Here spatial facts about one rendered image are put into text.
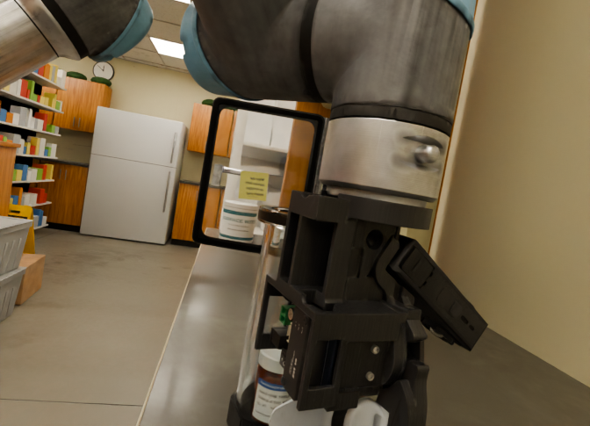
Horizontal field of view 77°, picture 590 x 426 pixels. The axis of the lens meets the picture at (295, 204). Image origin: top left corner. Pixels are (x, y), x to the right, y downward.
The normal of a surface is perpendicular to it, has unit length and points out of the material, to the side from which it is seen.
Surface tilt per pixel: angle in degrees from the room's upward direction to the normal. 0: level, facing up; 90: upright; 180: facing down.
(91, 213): 90
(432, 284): 92
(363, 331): 90
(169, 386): 0
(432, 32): 90
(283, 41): 110
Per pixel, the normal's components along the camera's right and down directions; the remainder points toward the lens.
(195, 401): 0.17, -0.98
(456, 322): 0.43, 0.15
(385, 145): -0.24, 0.00
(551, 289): -0.97, -0.15
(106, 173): 0.18, 0.08
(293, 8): -0.35, -0.29
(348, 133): -0.63, -0.07
